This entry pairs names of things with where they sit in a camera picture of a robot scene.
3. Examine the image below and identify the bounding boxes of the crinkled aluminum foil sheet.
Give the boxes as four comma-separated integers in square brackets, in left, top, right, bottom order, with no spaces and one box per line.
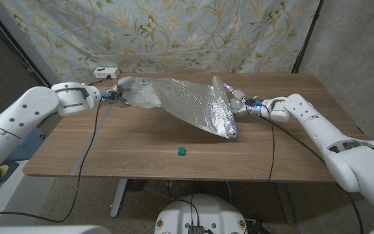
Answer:
[121,75,239,140]

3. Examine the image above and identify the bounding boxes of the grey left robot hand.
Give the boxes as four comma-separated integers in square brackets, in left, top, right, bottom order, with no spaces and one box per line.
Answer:
[101,75,138,108]

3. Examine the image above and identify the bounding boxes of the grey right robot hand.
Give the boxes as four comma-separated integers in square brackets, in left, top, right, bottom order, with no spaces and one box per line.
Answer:
[222,83,263,117]

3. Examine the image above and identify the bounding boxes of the white power strip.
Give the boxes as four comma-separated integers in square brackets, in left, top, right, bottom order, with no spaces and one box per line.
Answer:
[93,66,121,79]

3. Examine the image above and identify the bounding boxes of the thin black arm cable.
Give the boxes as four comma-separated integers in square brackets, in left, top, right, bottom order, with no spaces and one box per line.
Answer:
[266,112,275,183]
[0,99,103,224]

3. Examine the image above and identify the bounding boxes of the grey tape strip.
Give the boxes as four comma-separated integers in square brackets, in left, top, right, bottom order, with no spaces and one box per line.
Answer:
[69,103,114,176]

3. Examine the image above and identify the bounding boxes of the black power strip cord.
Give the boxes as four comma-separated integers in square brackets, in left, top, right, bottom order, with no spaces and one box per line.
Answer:
[88,75,112,87]

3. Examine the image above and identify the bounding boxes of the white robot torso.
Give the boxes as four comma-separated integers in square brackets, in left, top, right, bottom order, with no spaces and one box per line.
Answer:
[154,194,249,234]

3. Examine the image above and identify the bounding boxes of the grey table leg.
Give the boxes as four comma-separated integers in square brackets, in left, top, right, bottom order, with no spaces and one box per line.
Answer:
[110,178,129,218]
[273,181,297,224]

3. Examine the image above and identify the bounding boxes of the floral printed backdrop cloth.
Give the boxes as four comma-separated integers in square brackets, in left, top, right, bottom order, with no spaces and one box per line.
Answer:
[0,0,321,84]

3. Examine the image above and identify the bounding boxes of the black backdrop pole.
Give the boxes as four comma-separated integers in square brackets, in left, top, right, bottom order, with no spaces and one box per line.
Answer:
[291,0,325,74]

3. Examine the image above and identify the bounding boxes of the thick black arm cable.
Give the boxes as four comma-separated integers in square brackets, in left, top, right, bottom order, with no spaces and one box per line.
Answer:
[258,114,365,234]

